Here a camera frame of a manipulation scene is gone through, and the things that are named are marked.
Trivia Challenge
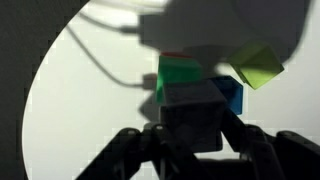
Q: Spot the grey block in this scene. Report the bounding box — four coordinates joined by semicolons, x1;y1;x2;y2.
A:
160;80;227;153

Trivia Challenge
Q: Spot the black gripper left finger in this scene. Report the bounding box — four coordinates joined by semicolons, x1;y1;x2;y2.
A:
76;124;214;180

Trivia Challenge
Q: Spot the green block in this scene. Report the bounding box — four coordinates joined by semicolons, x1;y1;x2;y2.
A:
156;55;202;103

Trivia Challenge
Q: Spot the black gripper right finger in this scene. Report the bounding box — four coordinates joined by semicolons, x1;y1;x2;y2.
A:
221;109;320;180

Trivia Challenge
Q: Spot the lime yellow-green block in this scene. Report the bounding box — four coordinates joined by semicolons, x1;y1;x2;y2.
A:
227;42;284;90

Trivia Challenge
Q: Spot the blue block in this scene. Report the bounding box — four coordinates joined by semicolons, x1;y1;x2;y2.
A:
212;76;243;115

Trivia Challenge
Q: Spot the round white table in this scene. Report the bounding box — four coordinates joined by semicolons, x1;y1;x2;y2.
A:
22;0;320;180

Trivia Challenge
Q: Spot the orange block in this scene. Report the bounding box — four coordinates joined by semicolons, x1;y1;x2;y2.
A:
161;52;192;58

